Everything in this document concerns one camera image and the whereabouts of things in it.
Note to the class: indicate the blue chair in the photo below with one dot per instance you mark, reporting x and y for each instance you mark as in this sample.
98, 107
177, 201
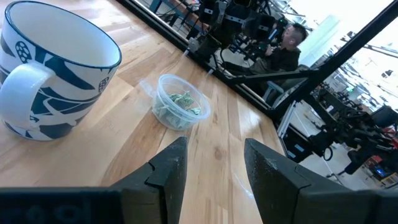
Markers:
280, 87

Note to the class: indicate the black frame post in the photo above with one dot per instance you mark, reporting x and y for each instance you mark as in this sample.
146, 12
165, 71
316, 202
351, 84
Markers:
342, 53

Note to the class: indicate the clear plastic bin with tab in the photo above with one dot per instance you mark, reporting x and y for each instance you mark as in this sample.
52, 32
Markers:
174, 87

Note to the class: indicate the black background robot arm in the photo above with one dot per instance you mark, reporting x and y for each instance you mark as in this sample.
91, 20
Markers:
236, 21
351, 133

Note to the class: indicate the black frame brace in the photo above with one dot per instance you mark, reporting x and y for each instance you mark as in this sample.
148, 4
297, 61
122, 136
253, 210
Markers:
273, 76

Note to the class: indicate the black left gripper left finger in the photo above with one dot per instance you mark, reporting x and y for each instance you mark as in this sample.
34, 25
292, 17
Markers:
161, 186

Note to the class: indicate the green stevia packet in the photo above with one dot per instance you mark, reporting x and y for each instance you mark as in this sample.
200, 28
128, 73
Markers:
177, 119
161, 110
183, 100
195, 111

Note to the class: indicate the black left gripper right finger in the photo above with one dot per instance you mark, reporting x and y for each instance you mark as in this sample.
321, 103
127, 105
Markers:
295, 199

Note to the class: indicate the person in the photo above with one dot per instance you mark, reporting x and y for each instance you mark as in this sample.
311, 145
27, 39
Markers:
284, 57

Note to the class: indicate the blue and white ceramic mug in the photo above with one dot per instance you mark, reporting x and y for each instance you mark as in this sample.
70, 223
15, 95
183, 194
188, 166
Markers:
62, 62

